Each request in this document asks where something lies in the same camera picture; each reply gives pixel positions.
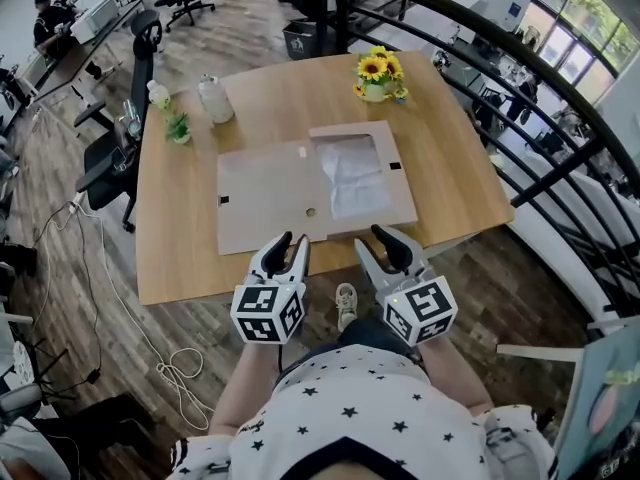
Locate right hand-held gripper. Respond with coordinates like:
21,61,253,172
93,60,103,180
353,224,459,348

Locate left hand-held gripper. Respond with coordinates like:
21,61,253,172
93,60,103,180
229,231,312,345

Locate white A4 paper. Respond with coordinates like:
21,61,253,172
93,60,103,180
315,135,393,221

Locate person's right forearm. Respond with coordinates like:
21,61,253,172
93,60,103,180
416,335,495,418

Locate person's left forearm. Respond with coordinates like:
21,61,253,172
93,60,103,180
207,340,282,438

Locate person's beige shoe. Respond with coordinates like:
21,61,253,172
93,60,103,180
334,282,359,333

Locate person's leg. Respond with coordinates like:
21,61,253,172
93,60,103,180
337,316,426,364

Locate white star-print shirt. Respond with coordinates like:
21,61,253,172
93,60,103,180
167,342,557,480

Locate small green potted plant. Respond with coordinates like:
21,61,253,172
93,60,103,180
164,111,193,145

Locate white patterned bottle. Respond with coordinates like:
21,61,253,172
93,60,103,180
197,74,235,125

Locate sunflower pot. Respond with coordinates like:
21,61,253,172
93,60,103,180
352,45,410,104

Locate clear bottle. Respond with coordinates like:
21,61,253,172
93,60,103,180
115,98,145,142

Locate green drink bottle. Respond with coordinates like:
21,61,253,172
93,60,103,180
146,79,172,111

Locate dark trash bin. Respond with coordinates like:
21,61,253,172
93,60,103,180
282,19,321,61

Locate black metal railing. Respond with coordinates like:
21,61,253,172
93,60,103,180
299,0,640,319

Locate painted canvas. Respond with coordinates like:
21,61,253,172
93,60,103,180
563,323,640,480

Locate dark-top white-leg desk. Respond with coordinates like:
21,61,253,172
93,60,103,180
29,0,146,104

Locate white box appliance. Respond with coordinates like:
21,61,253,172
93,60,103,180
69,0,120,44

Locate large glass window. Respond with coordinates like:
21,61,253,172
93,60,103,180
529,0,640,77

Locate white cable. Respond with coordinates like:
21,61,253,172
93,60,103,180
74,207,212,433

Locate black power cable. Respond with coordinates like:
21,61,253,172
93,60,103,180
30,201,105,385

